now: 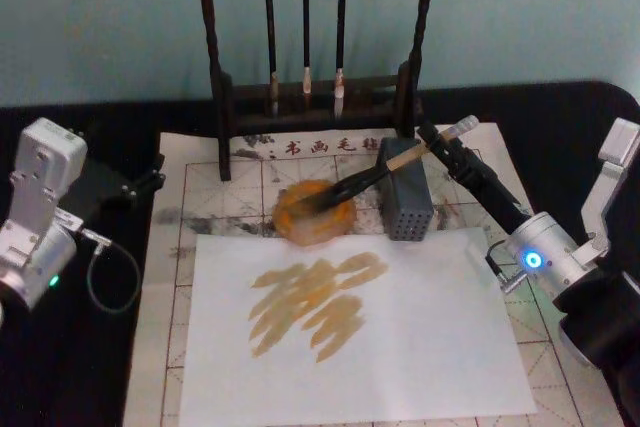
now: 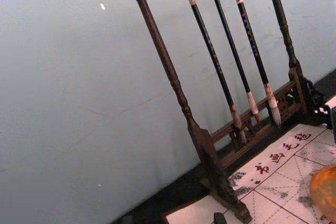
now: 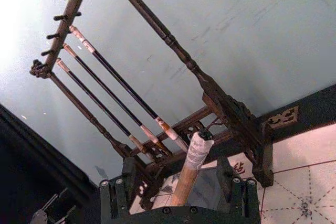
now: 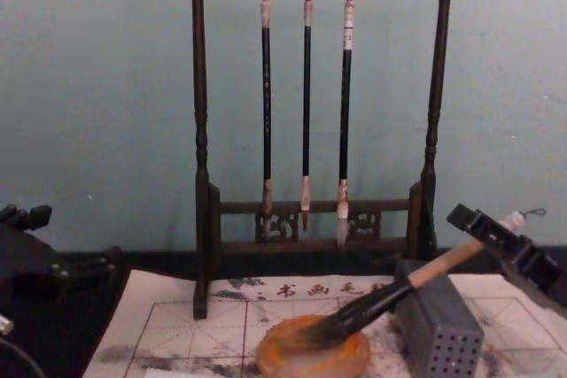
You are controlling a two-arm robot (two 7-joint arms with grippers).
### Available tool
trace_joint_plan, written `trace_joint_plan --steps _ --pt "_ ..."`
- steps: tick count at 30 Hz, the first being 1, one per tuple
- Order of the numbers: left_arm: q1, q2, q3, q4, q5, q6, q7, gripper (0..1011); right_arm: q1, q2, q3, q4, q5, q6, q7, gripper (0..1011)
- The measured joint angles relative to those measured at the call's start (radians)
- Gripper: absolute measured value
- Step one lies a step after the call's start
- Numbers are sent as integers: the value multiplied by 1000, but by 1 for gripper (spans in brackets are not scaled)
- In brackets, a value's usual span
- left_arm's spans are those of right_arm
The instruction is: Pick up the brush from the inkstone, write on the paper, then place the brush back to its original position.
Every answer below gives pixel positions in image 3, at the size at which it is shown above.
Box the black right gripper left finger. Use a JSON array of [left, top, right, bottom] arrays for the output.
[[99, 156, 148, 220]]

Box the bamboo brush with paper wrap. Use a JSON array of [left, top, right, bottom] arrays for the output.
[[170, 126, 215, 207]]

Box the dark wooden brush rack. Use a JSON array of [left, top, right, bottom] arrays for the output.
[[29, 0, 275, 210]]

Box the large black-handled hanging brush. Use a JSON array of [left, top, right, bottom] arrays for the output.
[[69, 25, 188, 152]]

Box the white gridded calligraphy mat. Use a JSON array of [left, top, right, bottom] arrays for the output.
[[130, 121, 336, 224]]

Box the small black-handled hanging brush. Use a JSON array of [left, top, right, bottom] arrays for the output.
[[55, 58, 148, 154]]

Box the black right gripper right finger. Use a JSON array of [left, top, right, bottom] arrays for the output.
[[216, 156, 259, 220]]

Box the grey metal device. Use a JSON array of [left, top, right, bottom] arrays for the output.
[[30, 187, 77, 224]]

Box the medium black-handled hanging brush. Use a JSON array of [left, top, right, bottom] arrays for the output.
[[62, 44, 172, 157]]

